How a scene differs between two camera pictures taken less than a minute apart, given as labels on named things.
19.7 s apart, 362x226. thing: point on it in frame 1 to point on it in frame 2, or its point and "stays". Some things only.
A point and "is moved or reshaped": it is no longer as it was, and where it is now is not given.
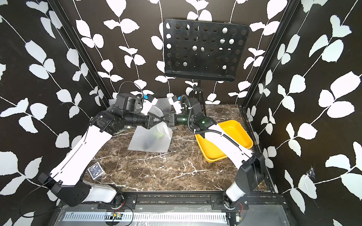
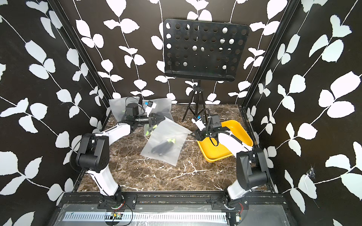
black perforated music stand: (200, 51) stays
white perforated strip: (147, 216) stays
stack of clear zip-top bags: (157, 139) is moved or reshaped
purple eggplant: (149, 141) to (164, 147)
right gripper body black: (183, 120) to (207, 133)
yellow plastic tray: (232, 129) stays
